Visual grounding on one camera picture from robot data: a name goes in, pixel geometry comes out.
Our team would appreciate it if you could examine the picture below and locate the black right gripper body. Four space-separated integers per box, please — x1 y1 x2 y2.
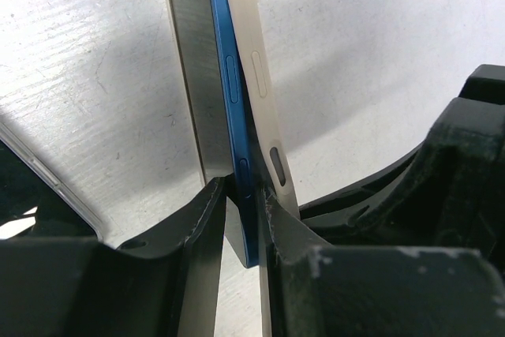
301 65 504 262

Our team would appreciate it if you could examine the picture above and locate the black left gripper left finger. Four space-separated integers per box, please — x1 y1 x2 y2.
1 178 226 336

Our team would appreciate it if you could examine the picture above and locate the black phone with blue back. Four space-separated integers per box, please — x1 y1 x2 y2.
167 0 259 268

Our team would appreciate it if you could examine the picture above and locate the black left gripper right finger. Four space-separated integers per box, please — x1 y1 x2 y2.
256 187 504 336

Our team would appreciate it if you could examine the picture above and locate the clear phone case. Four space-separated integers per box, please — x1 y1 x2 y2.
163 0 301 219

